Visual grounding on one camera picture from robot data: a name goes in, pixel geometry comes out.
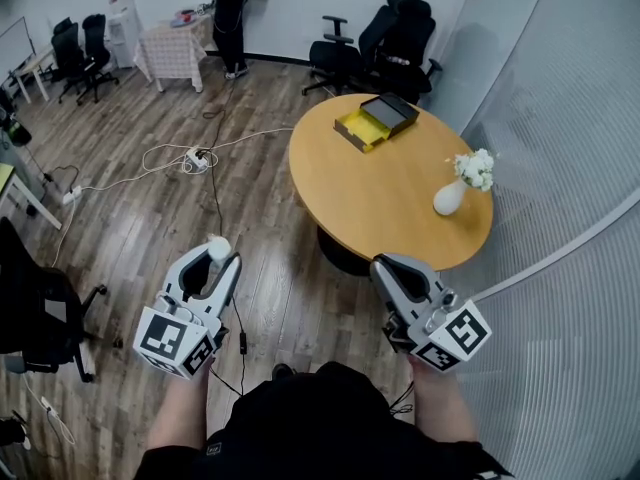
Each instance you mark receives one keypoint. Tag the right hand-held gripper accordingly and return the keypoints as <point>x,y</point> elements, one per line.
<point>450,335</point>

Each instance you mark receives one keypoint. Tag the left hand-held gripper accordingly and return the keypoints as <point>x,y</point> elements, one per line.
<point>165,335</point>

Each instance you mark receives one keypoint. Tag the small white cylinder object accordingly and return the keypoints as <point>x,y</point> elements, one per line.
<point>219,249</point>

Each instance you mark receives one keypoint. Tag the black and yellow sliding box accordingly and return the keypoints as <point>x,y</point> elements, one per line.
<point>387,114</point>

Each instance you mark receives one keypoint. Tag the person's left forearm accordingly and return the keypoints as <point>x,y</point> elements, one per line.
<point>180,408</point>

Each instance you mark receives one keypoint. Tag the person's right forearm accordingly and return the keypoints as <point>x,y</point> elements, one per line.
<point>442,405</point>

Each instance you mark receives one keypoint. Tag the white round vase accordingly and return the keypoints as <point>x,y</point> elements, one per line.
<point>447,200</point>

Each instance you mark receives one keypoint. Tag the person's black shoe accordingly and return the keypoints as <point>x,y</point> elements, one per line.
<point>282,371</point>

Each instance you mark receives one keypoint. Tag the white power strip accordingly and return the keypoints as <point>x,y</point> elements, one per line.
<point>47,404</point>
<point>72,195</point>
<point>196,159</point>

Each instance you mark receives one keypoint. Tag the white flower bouquet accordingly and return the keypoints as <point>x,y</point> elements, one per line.
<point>475,168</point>

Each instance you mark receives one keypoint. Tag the person's black shirt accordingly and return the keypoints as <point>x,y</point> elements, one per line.
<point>320,433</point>

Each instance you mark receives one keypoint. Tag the desk with green top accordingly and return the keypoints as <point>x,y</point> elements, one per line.
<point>20,190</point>

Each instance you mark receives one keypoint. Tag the table with checkered cloth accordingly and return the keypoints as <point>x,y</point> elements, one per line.
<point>172,50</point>

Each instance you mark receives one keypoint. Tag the black low-back office chair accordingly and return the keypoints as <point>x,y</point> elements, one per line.
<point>332,55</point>

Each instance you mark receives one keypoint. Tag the black office chair with headrest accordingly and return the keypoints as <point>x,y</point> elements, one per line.
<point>400,43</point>

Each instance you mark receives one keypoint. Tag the blue plate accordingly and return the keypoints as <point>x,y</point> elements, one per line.
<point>180,23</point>

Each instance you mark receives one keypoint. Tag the red object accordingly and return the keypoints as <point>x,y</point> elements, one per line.
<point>186,15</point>

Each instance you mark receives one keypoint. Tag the white water dispenser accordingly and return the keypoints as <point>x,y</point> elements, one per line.
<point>124,23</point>

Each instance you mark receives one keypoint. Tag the white desk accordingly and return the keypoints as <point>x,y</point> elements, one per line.
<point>32,70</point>

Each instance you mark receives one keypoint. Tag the black table pedestal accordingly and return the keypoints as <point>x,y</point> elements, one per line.
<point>340,253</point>

